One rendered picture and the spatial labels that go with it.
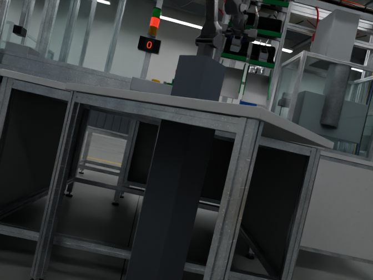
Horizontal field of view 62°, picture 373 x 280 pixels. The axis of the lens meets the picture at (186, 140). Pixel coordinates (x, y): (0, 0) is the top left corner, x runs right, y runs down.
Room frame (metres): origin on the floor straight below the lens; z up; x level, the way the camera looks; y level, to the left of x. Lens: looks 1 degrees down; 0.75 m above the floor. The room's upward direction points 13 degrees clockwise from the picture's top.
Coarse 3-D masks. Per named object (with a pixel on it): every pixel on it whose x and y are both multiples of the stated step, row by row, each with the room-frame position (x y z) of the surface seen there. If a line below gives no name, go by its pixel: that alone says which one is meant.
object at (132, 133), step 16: (144, 128) 3.15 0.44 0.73; (128, 144) 2.79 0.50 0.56; (144, 144) 3.15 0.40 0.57; (224, 144) 3.19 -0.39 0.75; (128, 160) 3.09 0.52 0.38; (144, 160) 3.15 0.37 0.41; (224, 160) 3.20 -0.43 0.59; (128, 176) 3.14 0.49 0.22; (144, 176) 3.15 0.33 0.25; (208, 176) 3.19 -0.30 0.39; (224, 176) 3.20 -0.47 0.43; (208, 192) 3.19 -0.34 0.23
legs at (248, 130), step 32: (96, 96) 1.19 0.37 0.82; (64, 128) 1.29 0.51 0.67; (160, 128) 1.23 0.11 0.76; (192, 128) 1.14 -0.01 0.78; (224, 128) 0.82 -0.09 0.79; (256, 128) 0.77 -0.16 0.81; (64, 160) 1.29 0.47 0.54; (160, 160) 1.21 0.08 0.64; (192, 160) 1.18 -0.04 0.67; (160, 192) 1.19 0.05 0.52; (192, 192) 1.21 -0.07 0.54; (224, 192) 0.79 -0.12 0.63; (160, 224) 1.17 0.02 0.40; (192, 224) 1.25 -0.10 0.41; (224, 224) 0.78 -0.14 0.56; (160, 256) 1.14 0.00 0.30; (224, 256) 0.76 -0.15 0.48
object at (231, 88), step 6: (222, 60) 1.75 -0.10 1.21; (228, 72) 1.74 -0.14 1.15; (234, 72) 1.74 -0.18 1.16; (240, 72) 1.75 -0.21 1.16; (228, 78) 1.70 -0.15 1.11; (234, 78) 1.70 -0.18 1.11; (240, 78) 1.70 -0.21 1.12; (228, 84) 1.65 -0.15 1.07; (234, 84) 1.66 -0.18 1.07; (240, 84) 1.59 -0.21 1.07; (222, 90) 1.62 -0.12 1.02; (228, 90) 1.62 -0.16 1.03; (234, 90) 1.62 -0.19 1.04; (228, 96) 1.58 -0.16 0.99; (234, 96) 1.59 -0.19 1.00
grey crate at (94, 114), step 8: (96, 112) 3.46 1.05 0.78; (96, 120) 3.45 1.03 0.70; (104, 120) 3.46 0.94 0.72; (112, 120) 3.46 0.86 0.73; (120, 120) 3.47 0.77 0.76; (128, 120) 3.48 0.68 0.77; (104, 128) 3.47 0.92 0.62; (112, 128) 3.47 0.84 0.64; (120, 128) 3.48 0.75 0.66; (128, 128) 3.48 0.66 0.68
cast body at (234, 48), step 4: (236, 36) 1.57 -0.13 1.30; (232, 40) 1.58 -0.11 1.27; (236, 40) 1.57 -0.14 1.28; (240, 40) 1.56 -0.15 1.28; (232, 44) 1.59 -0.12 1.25; (236, 44) 1.58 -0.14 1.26; (240, 44) 1.60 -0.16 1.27; (232, 48) 1.59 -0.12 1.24; (236, 48) 1.58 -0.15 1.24; (240, 48) 1.63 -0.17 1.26
